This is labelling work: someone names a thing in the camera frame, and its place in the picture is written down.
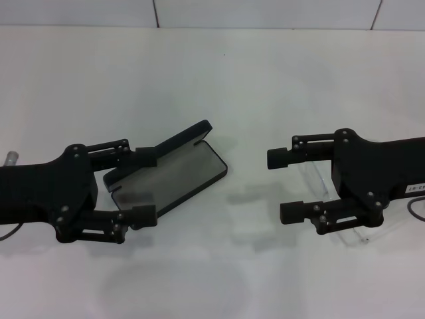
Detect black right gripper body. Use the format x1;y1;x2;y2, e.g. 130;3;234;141
331;128;425;230

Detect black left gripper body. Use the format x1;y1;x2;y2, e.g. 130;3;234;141
0;144;100;245

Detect clear white glasses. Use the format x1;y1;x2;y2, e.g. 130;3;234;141
297;161;396;249

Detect black glasses case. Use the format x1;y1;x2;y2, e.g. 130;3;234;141
102;119;229;221

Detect left gripper silver cylinder port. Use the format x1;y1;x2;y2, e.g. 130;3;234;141
1;150;19;167

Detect left gripper cable with plug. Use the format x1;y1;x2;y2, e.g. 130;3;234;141
0;222;24;242

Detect gripper cable with plug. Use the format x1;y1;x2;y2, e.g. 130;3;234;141
408;195;425;222
0;222;24;242

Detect right gripper cable with plug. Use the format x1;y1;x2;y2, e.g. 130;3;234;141
408;195;425;222

